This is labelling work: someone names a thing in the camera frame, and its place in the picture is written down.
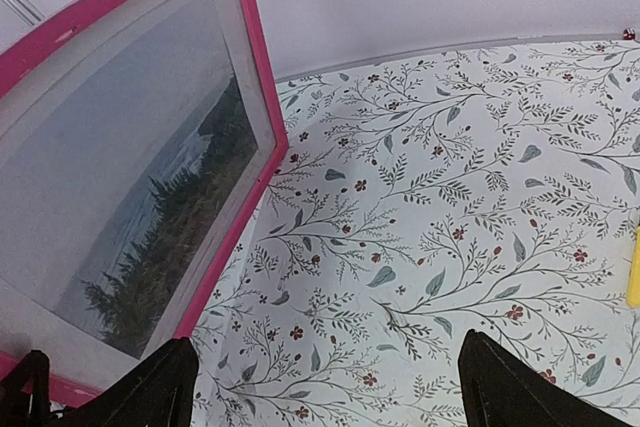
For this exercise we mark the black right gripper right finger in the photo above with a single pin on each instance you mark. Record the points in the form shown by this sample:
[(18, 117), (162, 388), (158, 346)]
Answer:
[(498, 389)]

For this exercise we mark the framed landscape photo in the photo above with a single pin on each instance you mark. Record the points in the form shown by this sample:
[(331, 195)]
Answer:
[(125, 172)]

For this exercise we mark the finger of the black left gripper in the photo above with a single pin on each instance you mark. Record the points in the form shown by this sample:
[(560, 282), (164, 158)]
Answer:
[(25, 392)]

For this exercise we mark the yellow handled screwdriver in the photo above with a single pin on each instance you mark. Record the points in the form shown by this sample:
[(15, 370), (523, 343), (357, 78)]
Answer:
[(633, 286)]

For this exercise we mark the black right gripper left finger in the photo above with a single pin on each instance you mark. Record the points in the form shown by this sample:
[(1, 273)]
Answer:
[(158, 392)]

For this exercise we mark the floral patterned table mat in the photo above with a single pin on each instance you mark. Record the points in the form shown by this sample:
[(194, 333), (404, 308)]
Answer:
[(491, 189)]

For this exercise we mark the pink wooden photo frame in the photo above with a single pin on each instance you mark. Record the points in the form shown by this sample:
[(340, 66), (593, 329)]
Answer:
[(245, 47)]

